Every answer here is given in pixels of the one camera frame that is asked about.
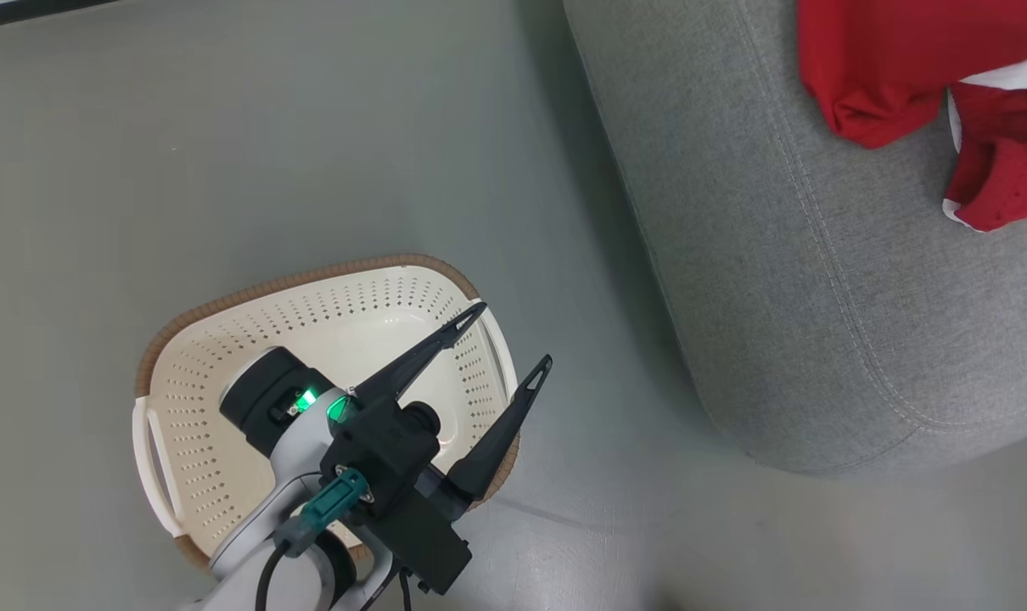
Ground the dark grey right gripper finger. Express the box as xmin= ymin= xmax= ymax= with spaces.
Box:
xmin=352 ymin=301 xmax=488 ymax=409
xmin=448 ymin=354 xmax=554 ymax=502

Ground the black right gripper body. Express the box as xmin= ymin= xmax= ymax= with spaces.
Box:
xmin=319 ymin=392 xmax=445 ymax=520

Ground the grey fabric sofa seat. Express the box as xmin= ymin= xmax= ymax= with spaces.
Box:
xmin=562 ymin=0 xmax=1027 ymax=477

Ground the black cable with teal plug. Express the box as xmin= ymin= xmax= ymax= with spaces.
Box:
xmin=254 ymin=466 xmax=373 ymax=611

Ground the red and white garment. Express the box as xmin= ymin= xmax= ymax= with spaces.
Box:
xmin=797 ymin=0 xmax=1027 ymax=233

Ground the grey white wall baseboard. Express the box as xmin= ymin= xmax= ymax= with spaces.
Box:
xmin=0 ymin=0 xmax=121 ymax=33

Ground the cream perforated laundry basket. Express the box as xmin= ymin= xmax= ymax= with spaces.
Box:
xmin=131 ymin=253 xmax=522 ymax=573

